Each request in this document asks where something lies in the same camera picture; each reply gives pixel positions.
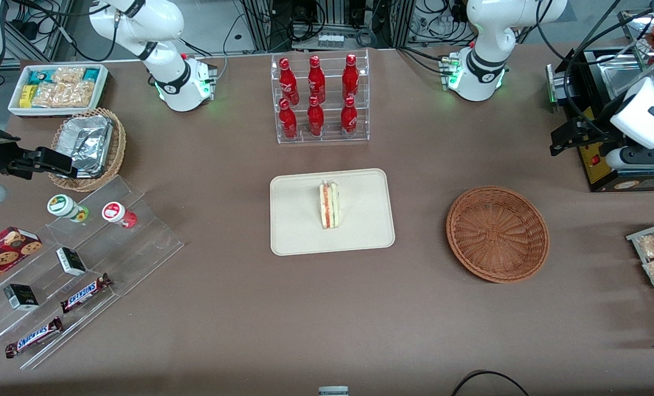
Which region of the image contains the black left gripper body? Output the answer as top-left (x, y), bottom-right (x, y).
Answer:
top-left (571, 122), bottom-right (622, 158)

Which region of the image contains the triangle sandwich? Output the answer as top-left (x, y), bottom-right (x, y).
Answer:
top-left (319, 180), bottom-right (342, 230)

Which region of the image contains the silver foil tray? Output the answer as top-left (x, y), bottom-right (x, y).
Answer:
top-left (56, 114), bottom-right (114, 179)

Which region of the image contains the light tan wicker basket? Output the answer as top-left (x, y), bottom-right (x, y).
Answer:
top-left (47, 107), bottom-right (128, 193)

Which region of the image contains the brown round wicker basket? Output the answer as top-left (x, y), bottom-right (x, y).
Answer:
top-left (446, 186), bottom-right (550, 284)

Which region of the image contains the steel tray with bags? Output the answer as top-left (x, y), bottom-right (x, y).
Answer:
top-left (625, 218), bottom-right (654, 337)

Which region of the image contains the beige plastic tray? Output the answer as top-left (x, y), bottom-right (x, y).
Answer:
top-left (270, 168), bottom-right (396, 257)

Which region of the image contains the green lid cup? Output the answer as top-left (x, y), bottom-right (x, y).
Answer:
top-left (47, 194), bottom-right (90, 223)

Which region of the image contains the white rectangular snack bin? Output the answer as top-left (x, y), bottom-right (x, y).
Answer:
top-left (8, 63), bottom-right (110, 119)

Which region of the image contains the clear bag of crackers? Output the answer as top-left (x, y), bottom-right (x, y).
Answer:
top-left (32, 80), bottom-right (96, 109)
top-left (52, 67), bottom-right (86, 85)

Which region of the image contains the red lid cup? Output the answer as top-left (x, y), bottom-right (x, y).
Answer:
top-left (101, 201), bottom-right (138, 229)

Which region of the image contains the red cookie box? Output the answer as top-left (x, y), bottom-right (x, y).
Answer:
top-left (0, 226), bottom-right (44, 293)

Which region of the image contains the small black box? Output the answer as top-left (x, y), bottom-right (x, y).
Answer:
top-left (3, 283), bottom-right (40, 311)
top-left (56, 246), bottom-right (88, 277)

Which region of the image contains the clear acrylic step stand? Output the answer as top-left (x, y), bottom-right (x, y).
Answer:
top-left (0, 174), bottom-right (185, 371)

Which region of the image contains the steel rack with red packs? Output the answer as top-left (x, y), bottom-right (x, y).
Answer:
top-left (617, 8), bottom-right (654, 61)

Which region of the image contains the Snickers chocolate bar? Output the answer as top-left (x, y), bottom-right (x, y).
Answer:
top-left (59, 273), bottom-right (113, 315)
top-left (4, 316), bottom-right (64, 359)

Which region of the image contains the red cola bottle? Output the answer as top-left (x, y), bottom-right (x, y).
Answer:
top-left (278, 98), bottom-right (299, 140)
top-left (340, 96), bottom-right (359, 138)
top-left (279, 58), bottom-right (300, 106)
top-left (342, 53), bottom-right (360, 100)
top-left (307, 96), bottom-right (325, 138)
top-left (307, 55), bottom-right (327, 104)

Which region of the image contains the clear acrylic bottle rack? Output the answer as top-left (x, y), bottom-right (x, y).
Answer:
top-left (271, 49), bottom-right (370, 145)

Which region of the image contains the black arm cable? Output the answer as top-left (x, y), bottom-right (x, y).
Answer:
top-left (536, 0), bottom-right (654, 138)

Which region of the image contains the black floor cable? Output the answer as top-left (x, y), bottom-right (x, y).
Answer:
top-left (450, 370), bottom-right (531, 396)

